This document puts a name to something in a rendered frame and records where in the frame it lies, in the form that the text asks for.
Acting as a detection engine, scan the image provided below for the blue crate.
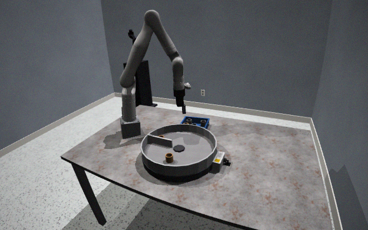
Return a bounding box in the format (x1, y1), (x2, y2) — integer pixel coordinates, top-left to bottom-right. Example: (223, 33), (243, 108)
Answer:
(180, 116), (209, 129)

